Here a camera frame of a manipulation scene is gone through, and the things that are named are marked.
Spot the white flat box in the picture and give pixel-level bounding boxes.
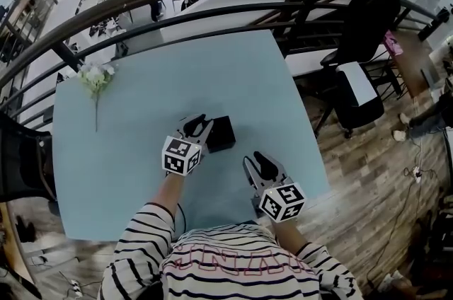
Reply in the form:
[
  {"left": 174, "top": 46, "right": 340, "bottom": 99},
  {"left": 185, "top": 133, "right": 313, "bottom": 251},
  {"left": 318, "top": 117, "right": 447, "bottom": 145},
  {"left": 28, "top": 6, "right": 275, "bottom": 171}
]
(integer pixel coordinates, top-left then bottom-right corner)
[{"left": 335, "top": 61, "right": 378, "bottom": 108}]

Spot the person's left forearm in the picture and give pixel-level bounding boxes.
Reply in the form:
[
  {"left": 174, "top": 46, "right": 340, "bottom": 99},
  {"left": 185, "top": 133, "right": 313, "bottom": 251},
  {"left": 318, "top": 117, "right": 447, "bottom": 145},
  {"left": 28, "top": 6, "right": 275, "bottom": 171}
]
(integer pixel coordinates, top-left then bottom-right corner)
[{"left": 150, "top": 171, "right": 185, "bottom": 219}]

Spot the person's right forearm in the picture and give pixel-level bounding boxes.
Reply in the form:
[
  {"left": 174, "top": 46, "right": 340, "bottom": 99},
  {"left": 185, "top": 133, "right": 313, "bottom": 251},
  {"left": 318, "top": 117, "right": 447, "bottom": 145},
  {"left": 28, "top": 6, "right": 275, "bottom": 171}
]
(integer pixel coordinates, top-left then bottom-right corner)
[{"left": 270, "top": 219, "right": 309, "bottom": 256}]

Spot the black floor cable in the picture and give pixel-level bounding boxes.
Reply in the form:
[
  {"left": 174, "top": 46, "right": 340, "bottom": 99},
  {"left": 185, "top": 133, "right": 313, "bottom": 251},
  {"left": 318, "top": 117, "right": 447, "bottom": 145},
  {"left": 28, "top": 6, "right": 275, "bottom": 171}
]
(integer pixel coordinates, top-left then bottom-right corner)
[{"left": 366, "top": 166, "right": 438, "bottom": 287}]

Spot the black mesh chair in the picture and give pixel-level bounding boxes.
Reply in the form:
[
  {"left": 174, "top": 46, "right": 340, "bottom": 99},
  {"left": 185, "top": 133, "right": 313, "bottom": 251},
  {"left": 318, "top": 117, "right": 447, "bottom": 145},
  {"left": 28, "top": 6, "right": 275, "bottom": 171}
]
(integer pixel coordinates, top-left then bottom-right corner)
[{"left": 0, "top": 112, "right": 57, "bottom": 203}]

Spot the pink packet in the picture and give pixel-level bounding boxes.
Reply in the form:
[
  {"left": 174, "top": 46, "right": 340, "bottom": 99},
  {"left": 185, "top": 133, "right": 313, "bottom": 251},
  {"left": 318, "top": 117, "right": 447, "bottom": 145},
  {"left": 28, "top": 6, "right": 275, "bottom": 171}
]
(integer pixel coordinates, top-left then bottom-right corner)
[{"left": 384, "top": 31, "right": 405, "bottom": 57}]

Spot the black office chair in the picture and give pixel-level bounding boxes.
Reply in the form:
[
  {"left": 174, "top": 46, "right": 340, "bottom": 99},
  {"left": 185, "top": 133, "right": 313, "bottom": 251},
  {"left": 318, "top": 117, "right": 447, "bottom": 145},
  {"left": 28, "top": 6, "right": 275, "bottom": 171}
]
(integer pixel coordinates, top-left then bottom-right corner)
[{"left": 320, "top": 0, "right": 403, "bottom": 139}]

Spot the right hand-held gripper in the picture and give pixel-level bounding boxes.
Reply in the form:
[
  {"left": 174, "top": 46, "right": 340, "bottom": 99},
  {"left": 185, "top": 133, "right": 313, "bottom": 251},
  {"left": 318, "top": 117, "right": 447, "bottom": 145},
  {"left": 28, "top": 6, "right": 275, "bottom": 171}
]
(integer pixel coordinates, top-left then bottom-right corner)
[{"left": 242, "top": 151, "right": 307, "bottom": 223}]

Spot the striped white shirt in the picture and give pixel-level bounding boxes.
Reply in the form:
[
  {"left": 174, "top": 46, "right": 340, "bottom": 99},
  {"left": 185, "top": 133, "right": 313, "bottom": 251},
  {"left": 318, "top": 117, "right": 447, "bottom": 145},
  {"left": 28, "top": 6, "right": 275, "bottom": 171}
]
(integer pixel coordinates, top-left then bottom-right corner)
[{"left": 98, "top": 202, "right": 365, "bottom": 300}]

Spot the black square box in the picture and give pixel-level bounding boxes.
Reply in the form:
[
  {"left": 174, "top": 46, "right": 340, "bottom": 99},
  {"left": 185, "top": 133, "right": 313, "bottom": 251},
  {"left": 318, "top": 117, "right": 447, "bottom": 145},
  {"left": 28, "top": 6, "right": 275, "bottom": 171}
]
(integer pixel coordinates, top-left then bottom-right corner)
[{"left": 206, "top": 115, "right": 237, "bottom": 154}]

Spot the brown wooden desk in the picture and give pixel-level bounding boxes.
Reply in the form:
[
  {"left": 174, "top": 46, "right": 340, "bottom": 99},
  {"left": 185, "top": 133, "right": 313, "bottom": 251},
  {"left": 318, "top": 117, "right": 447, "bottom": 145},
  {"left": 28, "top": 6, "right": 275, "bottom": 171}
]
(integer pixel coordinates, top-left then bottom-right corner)
[{"left": 384, "top": 29, "right": 440, "bottom": 98}]

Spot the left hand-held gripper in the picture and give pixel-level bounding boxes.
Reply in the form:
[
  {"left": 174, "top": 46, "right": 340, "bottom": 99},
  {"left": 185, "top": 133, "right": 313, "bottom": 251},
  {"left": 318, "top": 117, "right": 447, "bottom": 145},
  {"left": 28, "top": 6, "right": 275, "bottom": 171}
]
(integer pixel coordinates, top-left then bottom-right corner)
[{"left": 161, "top": 113, "right": 214, "bottom": 176}]

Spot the white artificial flower bouquet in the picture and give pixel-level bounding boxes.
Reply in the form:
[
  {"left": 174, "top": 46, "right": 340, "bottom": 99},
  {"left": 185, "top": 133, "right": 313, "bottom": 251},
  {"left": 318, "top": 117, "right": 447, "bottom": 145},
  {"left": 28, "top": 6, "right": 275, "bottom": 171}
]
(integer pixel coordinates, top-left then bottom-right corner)
[{"left": 76, "top": 61, "right": 117, "bottom": 133}]

